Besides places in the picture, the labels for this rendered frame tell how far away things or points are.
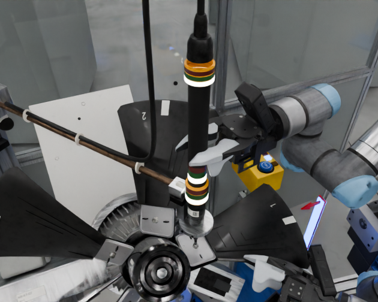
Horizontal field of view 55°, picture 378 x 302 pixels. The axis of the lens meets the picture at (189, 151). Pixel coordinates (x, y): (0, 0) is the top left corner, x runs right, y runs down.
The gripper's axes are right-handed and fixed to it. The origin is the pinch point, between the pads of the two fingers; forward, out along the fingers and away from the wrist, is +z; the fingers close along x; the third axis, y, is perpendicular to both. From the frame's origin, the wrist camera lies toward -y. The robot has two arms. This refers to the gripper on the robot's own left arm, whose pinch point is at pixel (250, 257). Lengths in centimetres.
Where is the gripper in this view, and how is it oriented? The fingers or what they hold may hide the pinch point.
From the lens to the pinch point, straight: 83.6
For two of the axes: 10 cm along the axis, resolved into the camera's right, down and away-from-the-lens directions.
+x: 0.6, 6.9, 7.3
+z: -8.7, -3.2, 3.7
